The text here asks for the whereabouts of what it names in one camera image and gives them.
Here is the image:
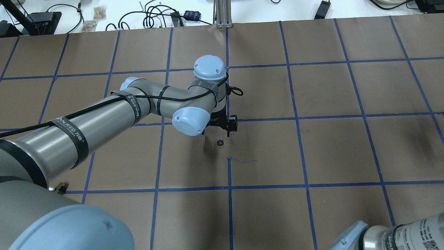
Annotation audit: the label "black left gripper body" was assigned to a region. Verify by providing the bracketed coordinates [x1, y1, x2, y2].
[202, 111, 238, 136]

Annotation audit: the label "small black bearing gear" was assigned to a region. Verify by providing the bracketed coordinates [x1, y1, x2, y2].
[216, 139, 224, 146]

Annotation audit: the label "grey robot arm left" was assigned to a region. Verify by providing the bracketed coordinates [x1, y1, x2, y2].
[0, 55, 237, 250]

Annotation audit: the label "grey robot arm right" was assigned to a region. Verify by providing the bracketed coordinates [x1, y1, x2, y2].
[328, 212, 444, 250]

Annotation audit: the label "loose blue tape thread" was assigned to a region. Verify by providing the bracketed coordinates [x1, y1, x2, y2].
[229, 157, 257, 163]

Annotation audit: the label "blue checkered small box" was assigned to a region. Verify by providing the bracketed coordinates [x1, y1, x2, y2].
[182, 10, 202, 21]

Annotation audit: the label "black power adapter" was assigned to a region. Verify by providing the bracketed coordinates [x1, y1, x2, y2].
[314, 0, 331, 19]

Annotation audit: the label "rusty curved brake shoe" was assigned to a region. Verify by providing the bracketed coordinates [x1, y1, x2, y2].
[49, 182, 69, 195]

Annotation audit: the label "aluminium profile post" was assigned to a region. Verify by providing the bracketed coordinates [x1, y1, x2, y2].
[213, 0, 233, 28]

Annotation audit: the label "black tangled cables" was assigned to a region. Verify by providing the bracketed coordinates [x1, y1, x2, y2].
[104, 0, 212, 31]

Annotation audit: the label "black camera stand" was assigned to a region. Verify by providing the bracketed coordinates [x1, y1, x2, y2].
[0, 0, 62, 35]

